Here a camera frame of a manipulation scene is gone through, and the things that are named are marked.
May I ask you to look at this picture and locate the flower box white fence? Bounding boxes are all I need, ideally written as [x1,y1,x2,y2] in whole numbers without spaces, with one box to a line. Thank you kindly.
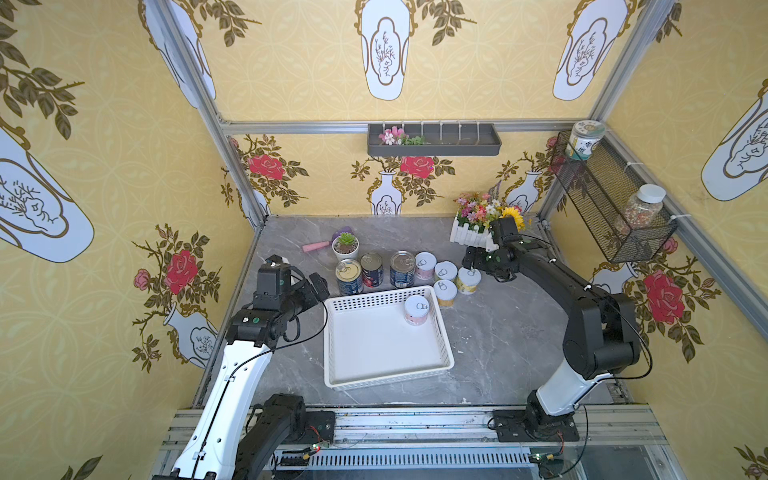
[449,193,525,251]

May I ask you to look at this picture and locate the potted succulent white pot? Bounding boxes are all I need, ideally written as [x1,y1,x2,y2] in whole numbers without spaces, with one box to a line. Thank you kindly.
[332,232,360,261]

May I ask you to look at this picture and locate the white small can middle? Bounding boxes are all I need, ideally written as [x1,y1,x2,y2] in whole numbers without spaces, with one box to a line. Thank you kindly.
[434,261,458,282]

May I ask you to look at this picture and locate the dark tomato tin can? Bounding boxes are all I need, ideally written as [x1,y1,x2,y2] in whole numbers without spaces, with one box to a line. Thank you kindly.
[360,252,383,288]

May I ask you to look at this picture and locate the pink purple toy shovel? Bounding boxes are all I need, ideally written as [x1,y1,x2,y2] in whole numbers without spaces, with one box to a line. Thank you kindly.
[302,226,353,253]

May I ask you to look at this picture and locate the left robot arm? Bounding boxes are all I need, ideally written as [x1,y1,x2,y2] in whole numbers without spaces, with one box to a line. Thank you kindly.
[168,255,329,479]

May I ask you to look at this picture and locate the black wire wall basket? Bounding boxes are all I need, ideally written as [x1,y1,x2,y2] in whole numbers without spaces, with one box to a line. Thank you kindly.
[551,131,677,263]

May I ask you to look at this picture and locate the yellow small can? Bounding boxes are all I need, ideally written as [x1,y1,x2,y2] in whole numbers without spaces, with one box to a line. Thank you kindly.
[456,267,482,295]
[433,279,458,308]

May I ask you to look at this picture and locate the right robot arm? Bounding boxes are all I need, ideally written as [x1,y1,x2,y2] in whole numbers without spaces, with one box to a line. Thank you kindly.
[462,217,647,425]

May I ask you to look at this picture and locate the small pink shelf flowers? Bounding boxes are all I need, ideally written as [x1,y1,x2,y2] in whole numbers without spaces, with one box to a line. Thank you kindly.
[379,126,425,146]

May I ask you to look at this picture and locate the pink small can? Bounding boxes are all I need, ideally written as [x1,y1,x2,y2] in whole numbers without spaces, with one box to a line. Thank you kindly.
[415,251,437,281]
[404,295,431,326]

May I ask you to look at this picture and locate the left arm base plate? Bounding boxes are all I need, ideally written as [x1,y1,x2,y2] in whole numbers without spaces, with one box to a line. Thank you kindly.
[285,410,336,445]

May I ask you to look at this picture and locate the jar with patterned label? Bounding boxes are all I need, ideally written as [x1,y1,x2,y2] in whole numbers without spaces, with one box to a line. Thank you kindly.
[565,120,606,160]

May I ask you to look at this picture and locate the grey wall shelf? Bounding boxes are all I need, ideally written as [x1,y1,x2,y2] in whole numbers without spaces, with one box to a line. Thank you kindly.
[367,121,502,157]

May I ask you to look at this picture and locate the yellow small can front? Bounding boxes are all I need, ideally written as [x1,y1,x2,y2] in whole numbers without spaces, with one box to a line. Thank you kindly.
[433,279,458,308]

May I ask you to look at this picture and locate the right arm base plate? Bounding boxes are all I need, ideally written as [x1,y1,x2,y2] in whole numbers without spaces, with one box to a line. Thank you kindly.
[487,410,581,443]

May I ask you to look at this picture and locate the blue tin can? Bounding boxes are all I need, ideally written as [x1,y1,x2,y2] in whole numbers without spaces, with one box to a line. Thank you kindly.
[389,251,416,288]
[335,259,363,296]

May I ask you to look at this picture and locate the white plastic basket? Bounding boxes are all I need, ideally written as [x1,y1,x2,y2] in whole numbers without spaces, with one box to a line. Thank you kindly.
[324,285,455,390]

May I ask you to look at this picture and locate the pink small can back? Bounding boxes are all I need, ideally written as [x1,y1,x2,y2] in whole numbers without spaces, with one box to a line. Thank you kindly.
[415,251,437,281]

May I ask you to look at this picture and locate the pink small can front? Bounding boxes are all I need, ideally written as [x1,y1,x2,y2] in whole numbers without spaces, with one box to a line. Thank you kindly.
[404,295,431,326]

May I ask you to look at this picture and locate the clear jar white lid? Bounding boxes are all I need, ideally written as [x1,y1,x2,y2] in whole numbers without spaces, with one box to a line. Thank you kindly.
[614,184,666,235]

